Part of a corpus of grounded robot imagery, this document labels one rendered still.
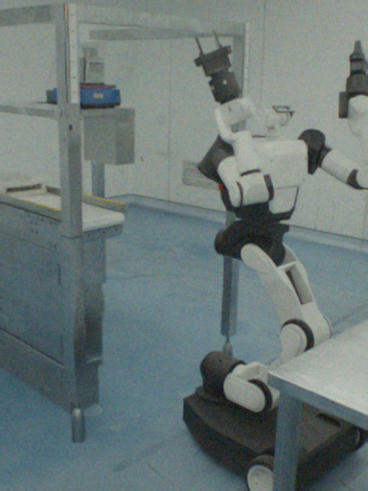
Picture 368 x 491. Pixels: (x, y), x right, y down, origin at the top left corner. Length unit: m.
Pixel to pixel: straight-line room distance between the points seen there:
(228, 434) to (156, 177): 4.94
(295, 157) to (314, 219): 3.73
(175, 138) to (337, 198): 2.02
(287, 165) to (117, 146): 0.71
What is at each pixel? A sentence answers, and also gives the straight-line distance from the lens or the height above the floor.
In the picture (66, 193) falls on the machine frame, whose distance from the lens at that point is 2.35.
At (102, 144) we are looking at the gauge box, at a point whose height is 1.23.
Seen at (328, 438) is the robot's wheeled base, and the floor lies 0.19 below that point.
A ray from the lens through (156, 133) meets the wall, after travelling 7.05.
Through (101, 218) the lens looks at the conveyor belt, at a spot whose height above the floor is 0.93.
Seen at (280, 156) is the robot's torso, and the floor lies 1.24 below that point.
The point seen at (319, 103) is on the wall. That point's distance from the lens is 5.85.
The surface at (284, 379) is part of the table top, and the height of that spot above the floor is 0.90.
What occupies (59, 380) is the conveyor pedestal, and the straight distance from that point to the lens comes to 2.95.
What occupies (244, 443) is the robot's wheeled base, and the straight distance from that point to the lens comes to 2.46.
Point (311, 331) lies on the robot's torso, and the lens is 2.28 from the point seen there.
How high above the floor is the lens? 1.52
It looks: 16 degrees down
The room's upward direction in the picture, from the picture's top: 1 degrees clockwise
